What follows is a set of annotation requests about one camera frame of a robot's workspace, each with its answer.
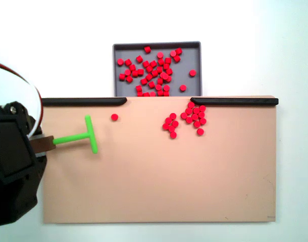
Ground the beige flat board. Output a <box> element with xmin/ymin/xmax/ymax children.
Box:
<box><xmin>41</xmin><ymin>95</ymin><xmax>278</xmax><ymax>224</ymax></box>

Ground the red black white servo cable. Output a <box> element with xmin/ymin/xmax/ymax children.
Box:
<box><xmin>0</xmin><ymin>59</ymin><xmax>44</xmax><ymax>138</ymax></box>

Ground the grey tray container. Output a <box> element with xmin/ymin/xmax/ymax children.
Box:
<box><xmin>112</xmin><ymin>40</ymin><xmax>203</xmax><ymax>98</ymax></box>

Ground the green T pusher brown handle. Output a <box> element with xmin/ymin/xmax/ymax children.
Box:
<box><xmin>30</xmin><ymin>114</ymin><xmax>98</xmax><ymax>154</ymax></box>

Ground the black guide rail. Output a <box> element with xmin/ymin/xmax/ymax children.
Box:
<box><xmin>190</xmin><ymin>97</ymin><xmax>279</xmax><ymax>106</ymax></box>
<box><xmin>41</xmin><ymin>97</ymin><xmax>128</xmax><ymax>106</ymax></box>

